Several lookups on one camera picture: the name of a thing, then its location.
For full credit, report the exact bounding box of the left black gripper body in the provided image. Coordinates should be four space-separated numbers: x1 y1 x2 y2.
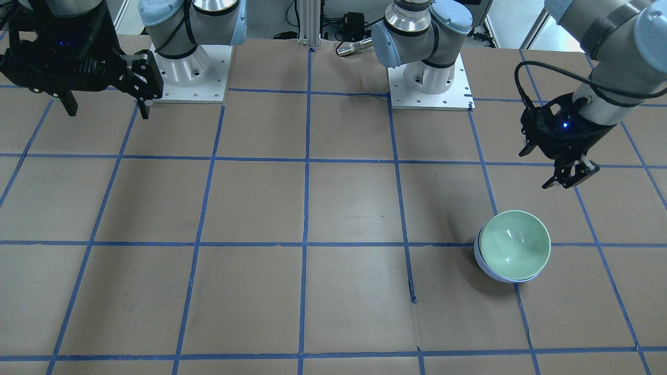
519 93 612 164

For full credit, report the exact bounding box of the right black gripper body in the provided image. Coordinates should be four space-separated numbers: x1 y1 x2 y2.
2 1 164 100

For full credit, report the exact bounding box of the green bowl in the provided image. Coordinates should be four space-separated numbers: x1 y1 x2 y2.
481 210 552 280

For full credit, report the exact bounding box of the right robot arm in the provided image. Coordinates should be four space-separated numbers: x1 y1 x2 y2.
2 1 247 119

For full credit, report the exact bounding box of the blue bowl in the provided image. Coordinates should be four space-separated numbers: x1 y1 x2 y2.
473 224 541 283

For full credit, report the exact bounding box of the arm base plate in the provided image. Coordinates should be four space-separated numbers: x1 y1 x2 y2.
153 45 233 104
387 54 476 111

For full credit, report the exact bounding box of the aluminium frame post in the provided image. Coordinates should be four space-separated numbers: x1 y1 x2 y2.
295 1 323 50

